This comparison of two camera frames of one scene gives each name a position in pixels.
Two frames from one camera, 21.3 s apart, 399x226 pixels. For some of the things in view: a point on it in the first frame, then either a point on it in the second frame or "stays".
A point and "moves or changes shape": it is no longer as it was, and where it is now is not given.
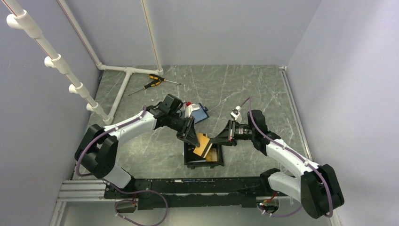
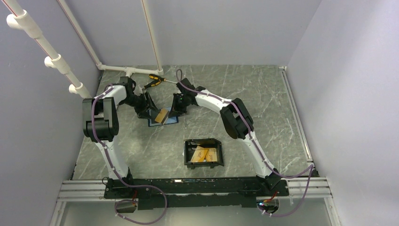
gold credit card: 203,140 moves or changes shape
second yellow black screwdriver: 154,84 stays
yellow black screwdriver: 157,77 stays
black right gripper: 225,137 -> 174,111
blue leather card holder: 199,113 moves or changes shape
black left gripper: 191,137 -> 141,111
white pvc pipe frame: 21,20 stays
